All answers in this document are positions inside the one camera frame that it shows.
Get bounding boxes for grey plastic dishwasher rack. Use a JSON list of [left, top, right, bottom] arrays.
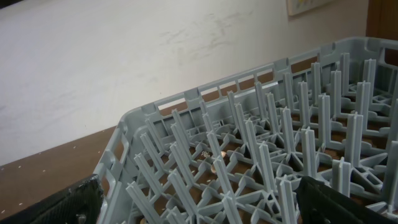
[[95, 37, 397, 223]]

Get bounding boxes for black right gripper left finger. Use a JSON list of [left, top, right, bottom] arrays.
[[1, 174, 104, 224]]

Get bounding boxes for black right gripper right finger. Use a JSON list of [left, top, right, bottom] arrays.
[[297, 176, 395, 224]]

